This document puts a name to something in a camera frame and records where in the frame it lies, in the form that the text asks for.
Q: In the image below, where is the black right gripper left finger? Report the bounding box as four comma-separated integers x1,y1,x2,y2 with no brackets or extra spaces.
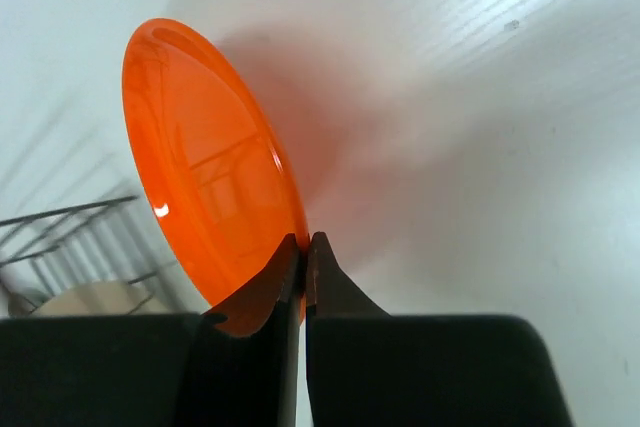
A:
1,235,299,426

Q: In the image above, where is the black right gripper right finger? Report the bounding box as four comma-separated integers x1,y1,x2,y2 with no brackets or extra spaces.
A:
306,232,572,426

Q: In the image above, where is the beige patterned plate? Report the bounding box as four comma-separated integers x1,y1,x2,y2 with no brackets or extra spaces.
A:
7,281,154,318

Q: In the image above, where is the orange plastic plate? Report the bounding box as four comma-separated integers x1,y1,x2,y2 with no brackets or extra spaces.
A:
122,18,309,337

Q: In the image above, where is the grey wire dish rack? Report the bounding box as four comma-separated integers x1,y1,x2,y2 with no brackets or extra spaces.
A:
1,195,182,318

